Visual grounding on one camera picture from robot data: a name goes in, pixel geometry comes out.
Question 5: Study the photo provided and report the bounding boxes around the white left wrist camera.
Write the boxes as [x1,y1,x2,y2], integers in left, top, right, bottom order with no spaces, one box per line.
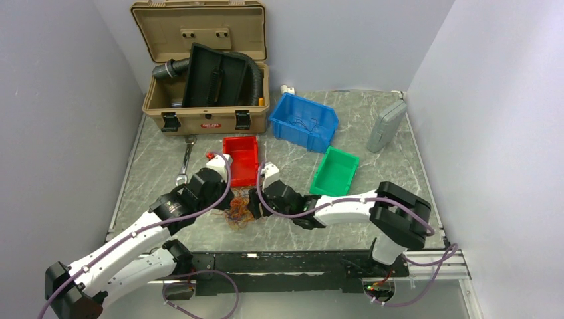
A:
[206,152,233,180]

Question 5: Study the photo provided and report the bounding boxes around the green plastic bin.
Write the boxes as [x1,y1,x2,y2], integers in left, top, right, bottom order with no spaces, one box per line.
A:
[309,146,360,197]

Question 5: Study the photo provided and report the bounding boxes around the white pipe elbow fitting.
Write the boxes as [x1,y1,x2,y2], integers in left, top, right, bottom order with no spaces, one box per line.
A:
[280,84,295,94]

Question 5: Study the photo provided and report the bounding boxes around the black corrugated hose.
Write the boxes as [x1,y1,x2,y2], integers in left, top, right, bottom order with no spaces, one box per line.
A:
[152,51,264,108]

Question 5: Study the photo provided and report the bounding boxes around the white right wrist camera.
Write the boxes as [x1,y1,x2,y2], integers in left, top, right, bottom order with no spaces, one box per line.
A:
[260,162,280,189]

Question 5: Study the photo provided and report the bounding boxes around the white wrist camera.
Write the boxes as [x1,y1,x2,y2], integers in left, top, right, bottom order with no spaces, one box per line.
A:
[206,152,233,180]
[260,162,280,189]

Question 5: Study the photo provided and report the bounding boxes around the black tray insert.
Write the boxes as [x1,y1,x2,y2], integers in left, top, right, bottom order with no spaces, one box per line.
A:
[182,43,248,108]

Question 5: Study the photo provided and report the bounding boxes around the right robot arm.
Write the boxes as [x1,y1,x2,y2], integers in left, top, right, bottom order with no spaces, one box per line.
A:
[247,181,435,276]

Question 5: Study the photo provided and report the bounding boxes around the orange yellow purple wires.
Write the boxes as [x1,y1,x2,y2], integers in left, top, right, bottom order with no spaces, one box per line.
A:
[211,188,265,232]

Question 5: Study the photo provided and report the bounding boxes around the red plastic bin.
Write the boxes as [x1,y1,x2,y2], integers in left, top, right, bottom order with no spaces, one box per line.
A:
[223,136,259,188]

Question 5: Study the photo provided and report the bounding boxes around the silver combination wrench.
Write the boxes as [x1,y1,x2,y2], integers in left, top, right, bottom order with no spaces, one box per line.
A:
[175,134,197,186]

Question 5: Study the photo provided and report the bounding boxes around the blue plastic bin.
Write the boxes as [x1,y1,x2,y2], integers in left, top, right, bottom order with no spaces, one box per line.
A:
[269,94,339,153]

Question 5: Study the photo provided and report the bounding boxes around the grey plastic case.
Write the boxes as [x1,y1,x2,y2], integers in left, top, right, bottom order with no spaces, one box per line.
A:
[366,100,407,153]

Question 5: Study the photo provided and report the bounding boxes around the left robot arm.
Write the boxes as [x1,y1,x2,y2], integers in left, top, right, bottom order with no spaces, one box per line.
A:
[38,164,233,318]

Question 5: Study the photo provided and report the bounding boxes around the tan open toolbox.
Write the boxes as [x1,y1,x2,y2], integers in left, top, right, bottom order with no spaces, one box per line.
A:
[130,1,270,136]

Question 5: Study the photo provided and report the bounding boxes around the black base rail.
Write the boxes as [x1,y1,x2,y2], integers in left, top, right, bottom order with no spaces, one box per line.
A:
[166,249,409,296]

